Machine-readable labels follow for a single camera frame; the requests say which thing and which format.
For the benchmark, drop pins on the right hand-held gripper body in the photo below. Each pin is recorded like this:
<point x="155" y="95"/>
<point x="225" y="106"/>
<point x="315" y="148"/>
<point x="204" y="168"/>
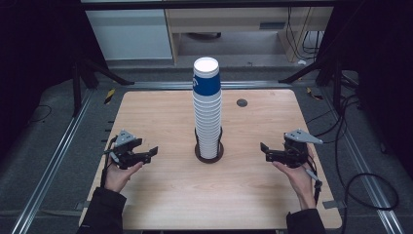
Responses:
<point x="296" y="152"/>

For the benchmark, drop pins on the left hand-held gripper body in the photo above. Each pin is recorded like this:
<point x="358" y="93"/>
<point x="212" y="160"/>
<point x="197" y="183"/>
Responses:
<point x="125" y="157"/>

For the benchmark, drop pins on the dark brown cup holder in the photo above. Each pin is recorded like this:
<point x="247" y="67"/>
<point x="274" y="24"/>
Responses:
<point x="209" y="160"/>

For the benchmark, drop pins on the stack of white paper cups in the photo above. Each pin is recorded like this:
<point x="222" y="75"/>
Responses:
<point x="207" y="113"/>

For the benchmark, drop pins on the person's left hand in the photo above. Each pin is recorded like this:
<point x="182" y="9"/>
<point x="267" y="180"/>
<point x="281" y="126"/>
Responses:
<point x="117" y="178"/>

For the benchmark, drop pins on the person's right hand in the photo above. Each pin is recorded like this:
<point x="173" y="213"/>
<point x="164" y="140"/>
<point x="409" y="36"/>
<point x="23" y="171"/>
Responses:
<point x="302" y="185"/>

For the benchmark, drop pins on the grey round table grommet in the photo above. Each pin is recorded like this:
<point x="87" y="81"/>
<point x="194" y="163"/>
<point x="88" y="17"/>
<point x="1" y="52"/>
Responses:
<point x="242" y="103"/>

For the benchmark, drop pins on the yellow black striped tape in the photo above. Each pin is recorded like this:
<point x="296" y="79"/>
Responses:
<point x="314" y="94"/>
<point x="109" y="96"/>

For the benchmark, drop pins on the black metal stand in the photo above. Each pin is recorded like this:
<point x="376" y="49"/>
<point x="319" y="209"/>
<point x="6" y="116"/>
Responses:
<point x="336" y="84"/>
<point x="77" y="94"/>

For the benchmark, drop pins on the white cabinet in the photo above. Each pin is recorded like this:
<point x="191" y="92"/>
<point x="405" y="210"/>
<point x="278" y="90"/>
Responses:
<point x="130" y="35"/>

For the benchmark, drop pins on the light wooden desk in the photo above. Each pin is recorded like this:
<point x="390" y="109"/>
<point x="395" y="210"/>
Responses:
<point x="227" y="19"/>

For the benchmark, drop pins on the aluminium floor rail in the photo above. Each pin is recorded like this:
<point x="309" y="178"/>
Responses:
<point x="162" y="85"/>
<point x="367" y="182"/>
<point x="48" y="172"/>

